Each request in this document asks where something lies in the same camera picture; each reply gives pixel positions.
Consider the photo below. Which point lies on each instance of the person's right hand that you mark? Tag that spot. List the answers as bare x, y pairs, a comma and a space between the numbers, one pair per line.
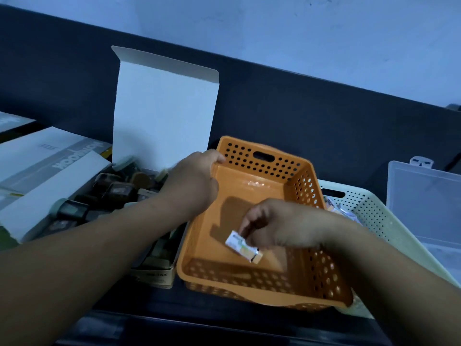
291, 227

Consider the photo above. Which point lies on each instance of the person's left hand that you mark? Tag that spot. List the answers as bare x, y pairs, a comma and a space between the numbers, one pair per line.
191, 183

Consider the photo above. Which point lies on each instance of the orange plastic basket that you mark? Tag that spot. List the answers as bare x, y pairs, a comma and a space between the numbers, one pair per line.
216, 219

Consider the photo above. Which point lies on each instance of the pile of small tubes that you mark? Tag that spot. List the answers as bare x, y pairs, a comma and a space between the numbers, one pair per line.
340, 210

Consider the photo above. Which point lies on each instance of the long yellow-labelled small tube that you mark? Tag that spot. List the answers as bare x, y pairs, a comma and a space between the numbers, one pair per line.
243, 245

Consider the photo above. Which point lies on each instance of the clear plastic organizer case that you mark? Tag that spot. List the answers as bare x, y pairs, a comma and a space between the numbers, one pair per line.
425, 205

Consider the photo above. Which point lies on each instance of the person's right forearm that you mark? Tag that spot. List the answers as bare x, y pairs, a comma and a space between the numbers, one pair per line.
396, 291

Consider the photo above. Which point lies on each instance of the person's left forearm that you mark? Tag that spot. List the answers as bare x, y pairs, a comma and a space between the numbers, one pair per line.
72, 270

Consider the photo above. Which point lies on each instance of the white cardboard box open lid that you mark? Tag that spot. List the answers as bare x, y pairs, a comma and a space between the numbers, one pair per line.
165, 115

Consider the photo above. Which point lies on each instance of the yellow flat packet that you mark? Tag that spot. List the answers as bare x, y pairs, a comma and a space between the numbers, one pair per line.
107, 153

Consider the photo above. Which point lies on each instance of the white perforated plastic basket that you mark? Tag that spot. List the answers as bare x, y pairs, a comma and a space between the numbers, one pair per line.
381, 219

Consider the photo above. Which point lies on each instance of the wide black shelf back panel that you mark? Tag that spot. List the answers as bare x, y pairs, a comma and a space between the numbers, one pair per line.
324, 126

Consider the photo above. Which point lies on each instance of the white grey-banded notebook package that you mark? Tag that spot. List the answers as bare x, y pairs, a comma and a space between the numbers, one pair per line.
32, 154

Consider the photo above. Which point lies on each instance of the white flat notebook package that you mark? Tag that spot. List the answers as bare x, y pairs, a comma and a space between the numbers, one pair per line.
12, 120

